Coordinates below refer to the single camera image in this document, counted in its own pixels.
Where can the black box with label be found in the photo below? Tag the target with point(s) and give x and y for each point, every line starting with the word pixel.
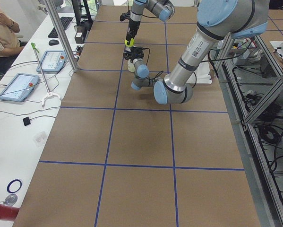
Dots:
pixel 80 35

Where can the near teach pendant tablet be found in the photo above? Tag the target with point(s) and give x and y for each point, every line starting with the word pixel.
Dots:
pixel 19 88

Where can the seated person beige shirt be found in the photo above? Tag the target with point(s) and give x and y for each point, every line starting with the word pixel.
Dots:
pixel 10 46

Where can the reacher grabber tool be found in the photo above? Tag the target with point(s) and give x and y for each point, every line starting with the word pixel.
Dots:
pixel 49 93

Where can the yellow tennis ball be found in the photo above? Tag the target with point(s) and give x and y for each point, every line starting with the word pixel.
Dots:
pixel 129 43

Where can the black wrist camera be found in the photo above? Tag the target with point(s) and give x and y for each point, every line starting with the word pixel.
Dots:
pixel 125 16
pixel 135 49

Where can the round metal disc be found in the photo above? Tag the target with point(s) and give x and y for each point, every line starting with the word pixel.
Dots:
pixel 10 200

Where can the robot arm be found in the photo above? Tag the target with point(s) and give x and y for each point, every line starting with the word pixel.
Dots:
pixel 162 9
pixel 215 19

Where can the far teach pendant tablet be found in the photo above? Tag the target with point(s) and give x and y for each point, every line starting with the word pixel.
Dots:
pixel 53 61

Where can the white blue tennis ball can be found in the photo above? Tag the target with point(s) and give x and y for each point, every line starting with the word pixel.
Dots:
pixel 131 66

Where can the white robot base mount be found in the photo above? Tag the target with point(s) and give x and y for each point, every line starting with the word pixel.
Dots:
pixel 201 76

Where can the black monitor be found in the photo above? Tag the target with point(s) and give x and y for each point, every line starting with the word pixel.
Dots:
pixel 82 13

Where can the teach pendant tablet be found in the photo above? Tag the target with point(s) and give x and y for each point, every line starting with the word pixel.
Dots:
pixel 53 61
pixel 19 88

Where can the black computer mouse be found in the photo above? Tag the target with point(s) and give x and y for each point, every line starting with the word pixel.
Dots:
pixel 53 42

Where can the aluminium frame post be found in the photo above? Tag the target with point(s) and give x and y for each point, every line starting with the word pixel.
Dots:
pixel 61 33

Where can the small black square pad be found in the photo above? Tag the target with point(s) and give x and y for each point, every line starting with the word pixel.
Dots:
pixel 26 121

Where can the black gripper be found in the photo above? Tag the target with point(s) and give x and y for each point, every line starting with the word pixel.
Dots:
pixel 132 55
pixel 132 26

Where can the red cylinder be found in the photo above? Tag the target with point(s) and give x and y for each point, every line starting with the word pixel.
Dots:
pixel 8 213

